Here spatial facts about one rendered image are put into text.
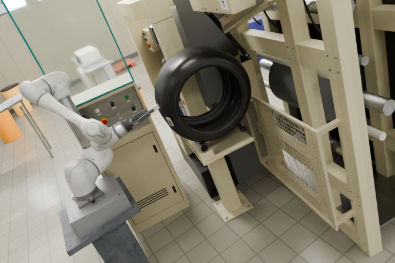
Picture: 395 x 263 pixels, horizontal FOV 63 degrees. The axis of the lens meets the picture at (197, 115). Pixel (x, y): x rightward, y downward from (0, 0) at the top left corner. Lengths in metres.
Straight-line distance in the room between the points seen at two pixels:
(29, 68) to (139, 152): 7.06
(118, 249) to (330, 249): 1.44
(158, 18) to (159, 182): 1.41
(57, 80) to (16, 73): 7.24
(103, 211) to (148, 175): 0.69
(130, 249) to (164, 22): 1.60
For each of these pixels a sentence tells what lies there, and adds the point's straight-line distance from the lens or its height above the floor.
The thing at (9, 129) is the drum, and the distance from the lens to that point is 7.30.
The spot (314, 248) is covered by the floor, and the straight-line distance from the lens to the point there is 2.49.
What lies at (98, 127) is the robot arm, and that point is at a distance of 1.76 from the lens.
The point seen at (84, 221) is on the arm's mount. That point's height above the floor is 0.74.
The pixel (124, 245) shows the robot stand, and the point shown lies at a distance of 2.53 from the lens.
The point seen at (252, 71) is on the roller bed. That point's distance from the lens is 2.34.
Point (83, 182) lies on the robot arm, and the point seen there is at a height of 0.92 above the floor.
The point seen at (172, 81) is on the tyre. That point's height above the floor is 1.38.
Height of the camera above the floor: 1.93
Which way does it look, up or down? 25 degrees down
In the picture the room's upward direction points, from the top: 21 degrees counter-clockwise
